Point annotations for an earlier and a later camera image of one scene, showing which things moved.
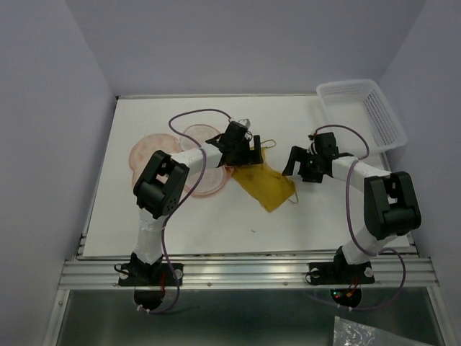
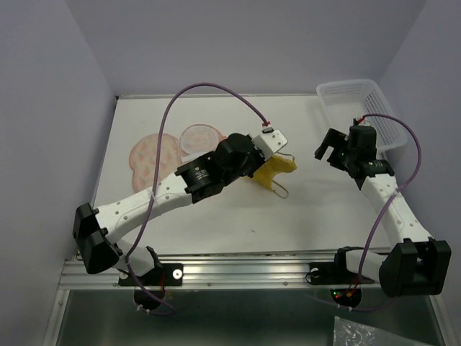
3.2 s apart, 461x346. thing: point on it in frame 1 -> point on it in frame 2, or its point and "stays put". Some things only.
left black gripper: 251,157 -> 259,160
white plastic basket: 361,105 stays put
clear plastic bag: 348,333 stays put
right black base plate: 340,272 stays put
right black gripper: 297,153 -> 334,138
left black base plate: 145,274 stays put
